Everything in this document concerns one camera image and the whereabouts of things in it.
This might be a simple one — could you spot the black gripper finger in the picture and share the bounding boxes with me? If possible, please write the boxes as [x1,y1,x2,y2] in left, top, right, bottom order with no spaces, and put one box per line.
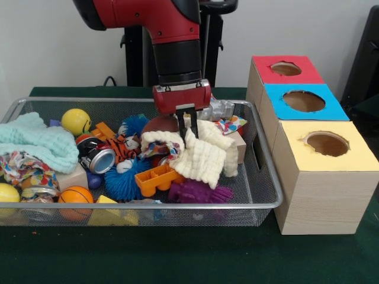
[189,105,200,139]
[176,106,188,140]

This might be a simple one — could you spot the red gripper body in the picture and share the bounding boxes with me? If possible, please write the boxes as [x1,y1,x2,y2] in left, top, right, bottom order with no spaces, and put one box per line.
[152,79,213,116]

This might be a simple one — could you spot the cream knitted cloth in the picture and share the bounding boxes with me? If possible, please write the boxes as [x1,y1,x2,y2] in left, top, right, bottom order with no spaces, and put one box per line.
[139,118,239,190]

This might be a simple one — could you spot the wooden box with three holes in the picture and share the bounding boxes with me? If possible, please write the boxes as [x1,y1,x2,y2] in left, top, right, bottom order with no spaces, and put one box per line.
[245,54,379,236]

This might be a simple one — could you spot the brown toy football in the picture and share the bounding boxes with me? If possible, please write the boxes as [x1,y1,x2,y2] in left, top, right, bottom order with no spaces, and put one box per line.
[141,115,180,134]

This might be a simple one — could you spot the purple spiky toy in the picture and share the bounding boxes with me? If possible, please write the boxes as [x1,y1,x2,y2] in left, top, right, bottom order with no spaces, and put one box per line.
[168,179,234,205]

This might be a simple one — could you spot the large blue spiky ball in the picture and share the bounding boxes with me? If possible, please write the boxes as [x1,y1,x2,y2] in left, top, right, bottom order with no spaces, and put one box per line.
[104,156,156,202]

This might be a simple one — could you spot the crushed black drink can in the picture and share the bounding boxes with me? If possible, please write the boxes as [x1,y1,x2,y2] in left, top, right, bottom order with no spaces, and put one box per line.
[76,137,117,175]

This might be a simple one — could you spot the yellow foam ball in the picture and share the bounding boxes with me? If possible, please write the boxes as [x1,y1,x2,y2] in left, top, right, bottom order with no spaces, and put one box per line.
[61,108,92,137]

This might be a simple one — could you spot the orange toy basketball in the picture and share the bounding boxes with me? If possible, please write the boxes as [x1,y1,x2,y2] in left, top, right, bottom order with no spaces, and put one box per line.
[58,186,95,222]

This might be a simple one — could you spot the dark green table cloth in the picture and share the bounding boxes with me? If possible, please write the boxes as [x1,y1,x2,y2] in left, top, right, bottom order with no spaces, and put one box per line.
[350,93,379,122]
[0,86,379,284]

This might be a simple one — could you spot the light blue knitted cloth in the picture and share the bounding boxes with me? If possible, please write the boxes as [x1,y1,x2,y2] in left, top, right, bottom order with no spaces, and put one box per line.
[0,112,80,175]

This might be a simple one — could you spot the black chair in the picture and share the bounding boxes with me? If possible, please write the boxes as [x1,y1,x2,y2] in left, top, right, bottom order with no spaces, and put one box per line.
[340,5,379,103]

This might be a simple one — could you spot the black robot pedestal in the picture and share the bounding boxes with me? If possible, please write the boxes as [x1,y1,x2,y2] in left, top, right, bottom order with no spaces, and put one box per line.
[120,0,239,88]

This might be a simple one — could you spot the silver wire mesh bin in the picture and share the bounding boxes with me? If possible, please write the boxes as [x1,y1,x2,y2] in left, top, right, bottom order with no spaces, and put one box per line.
[0,96,284,228]

